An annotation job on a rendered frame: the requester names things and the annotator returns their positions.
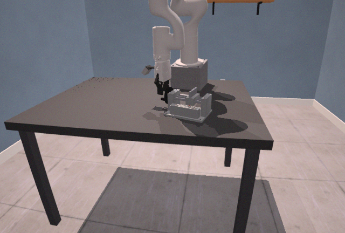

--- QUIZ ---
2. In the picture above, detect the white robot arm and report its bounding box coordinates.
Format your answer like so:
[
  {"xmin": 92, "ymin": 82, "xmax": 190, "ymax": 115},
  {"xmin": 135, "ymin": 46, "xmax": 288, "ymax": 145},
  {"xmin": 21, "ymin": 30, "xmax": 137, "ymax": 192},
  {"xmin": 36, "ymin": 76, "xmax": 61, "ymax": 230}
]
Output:
[{"xmin": 148, "ymin": 0, "xmax": 208, "ymax": 67}]

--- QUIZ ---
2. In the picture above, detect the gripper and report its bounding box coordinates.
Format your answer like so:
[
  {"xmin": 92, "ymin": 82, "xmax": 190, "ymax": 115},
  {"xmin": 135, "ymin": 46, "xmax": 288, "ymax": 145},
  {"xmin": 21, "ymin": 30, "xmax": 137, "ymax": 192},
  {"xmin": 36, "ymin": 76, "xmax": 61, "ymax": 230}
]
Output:
[{"xmin": 154, "ymin": 60, "xmax": 171, "ymax": 95}]

